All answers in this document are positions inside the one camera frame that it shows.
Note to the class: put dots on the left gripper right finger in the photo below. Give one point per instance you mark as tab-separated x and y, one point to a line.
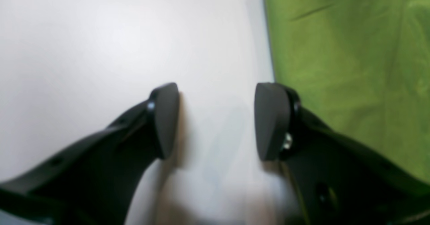
338	180

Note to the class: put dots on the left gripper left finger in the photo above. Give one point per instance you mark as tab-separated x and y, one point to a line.
93	181

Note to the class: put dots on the green T-shirt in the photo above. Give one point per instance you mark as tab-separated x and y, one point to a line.
362	66

